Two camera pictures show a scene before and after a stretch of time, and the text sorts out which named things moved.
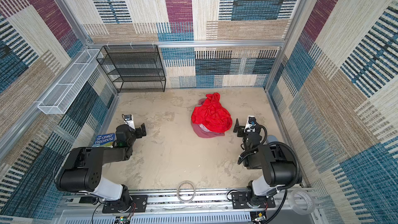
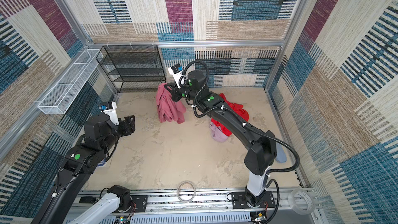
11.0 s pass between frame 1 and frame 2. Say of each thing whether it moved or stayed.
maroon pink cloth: moved
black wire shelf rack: stayed
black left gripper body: moved
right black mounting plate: stayed
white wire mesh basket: stayed
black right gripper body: moved
